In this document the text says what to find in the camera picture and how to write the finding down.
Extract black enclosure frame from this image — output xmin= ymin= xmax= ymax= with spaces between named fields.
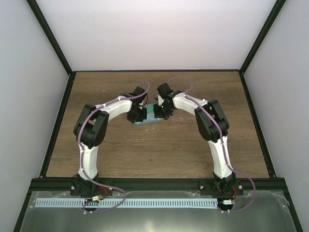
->
xmin=14 ymin=0 xmax=303 ymax=232

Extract light blue cleaning cloth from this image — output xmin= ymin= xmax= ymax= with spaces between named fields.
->
xmin=146 ymin=105 xmax=155 ymax=123

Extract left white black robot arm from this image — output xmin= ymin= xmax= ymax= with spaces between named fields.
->
xmin=73 ymin=87 xmax=147 ymax=195

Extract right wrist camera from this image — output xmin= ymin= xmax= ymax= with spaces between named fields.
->
xmin=154 ymin=95 xmax=162 ymax=102

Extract grey green glasses case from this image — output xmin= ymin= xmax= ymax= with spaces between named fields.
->
xmin=134 ymin=103 xmax=163 ymax=126

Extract light blue slotted cable duct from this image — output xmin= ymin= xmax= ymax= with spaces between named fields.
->
xmin=34 ymin=198 xmax=218 ymax=209

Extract pink frame sunglasses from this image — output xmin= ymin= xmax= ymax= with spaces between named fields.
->
xmin=169 ymin=116 xmax=184 ymax=120

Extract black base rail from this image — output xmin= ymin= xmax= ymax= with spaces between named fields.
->
xmin=28 ymin=177 xmax=288 ymax=197

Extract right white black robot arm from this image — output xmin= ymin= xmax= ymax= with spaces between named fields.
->
xmin=154 ymin=83 xmax=235 ymax=195

